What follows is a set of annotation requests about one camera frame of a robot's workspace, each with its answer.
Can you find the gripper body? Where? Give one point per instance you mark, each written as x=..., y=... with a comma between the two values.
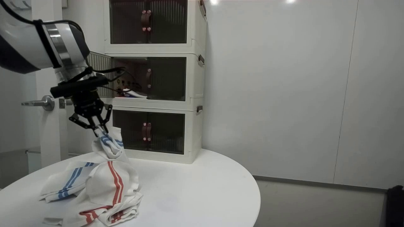
x=87, y=105

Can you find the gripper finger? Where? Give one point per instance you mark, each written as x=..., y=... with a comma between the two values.
x=107, y=115
x=81, y=122

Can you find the white towel with blue stripes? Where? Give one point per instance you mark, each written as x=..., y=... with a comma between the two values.
x=109, y=148

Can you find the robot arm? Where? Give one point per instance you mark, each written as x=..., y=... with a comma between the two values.
x=22, y=41

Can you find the ribbed dark cabinet door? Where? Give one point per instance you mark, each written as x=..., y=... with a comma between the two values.
x=167, y=134
x=167, y=78
x=126, y=22
x=169, y=22
x=101, y=64
x=127, y=130

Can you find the white towel with red stripes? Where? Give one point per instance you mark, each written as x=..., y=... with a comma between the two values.
x=107, y=186

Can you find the white stacked cabinet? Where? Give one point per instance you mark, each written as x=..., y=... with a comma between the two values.
x=194, y=132

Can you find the white room door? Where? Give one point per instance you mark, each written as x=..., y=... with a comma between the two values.
x=50, y=132

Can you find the folded white cloth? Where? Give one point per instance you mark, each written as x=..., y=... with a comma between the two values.
x=135, y=94

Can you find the black bin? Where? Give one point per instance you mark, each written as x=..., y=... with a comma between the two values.
x=395, y=206

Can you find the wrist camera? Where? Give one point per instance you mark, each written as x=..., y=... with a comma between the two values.
x=79, y=86

